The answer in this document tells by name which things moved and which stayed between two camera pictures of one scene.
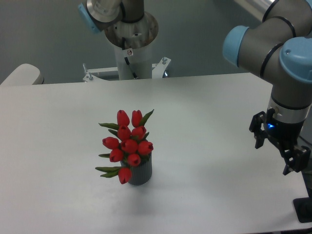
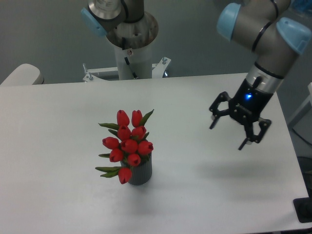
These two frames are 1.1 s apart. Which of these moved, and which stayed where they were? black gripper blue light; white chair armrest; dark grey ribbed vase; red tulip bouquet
Moved: black gripper blue light
Stayed: dark grey ribbed vase; red tulip bouquet; white chair armrest
